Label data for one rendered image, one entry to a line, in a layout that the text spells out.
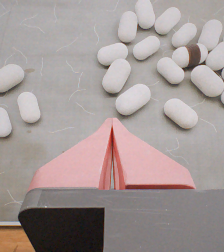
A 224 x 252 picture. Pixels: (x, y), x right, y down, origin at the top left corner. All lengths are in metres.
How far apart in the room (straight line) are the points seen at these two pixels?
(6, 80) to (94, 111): 0.09
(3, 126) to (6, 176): 0.05
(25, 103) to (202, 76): 0.18
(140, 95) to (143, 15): 0.09
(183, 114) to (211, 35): 0.09
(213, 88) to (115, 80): 0.10
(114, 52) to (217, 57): 0.10
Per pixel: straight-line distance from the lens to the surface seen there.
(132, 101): 0.19
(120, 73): 0.20
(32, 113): 0.20
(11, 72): 0.23
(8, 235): 0.22
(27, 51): 0.26
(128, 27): 0.23
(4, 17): 0.30
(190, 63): 0.23
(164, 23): 0.25
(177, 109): 0.20
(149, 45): 0.23
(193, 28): 0.25
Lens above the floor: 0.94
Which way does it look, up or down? 76 degrees down
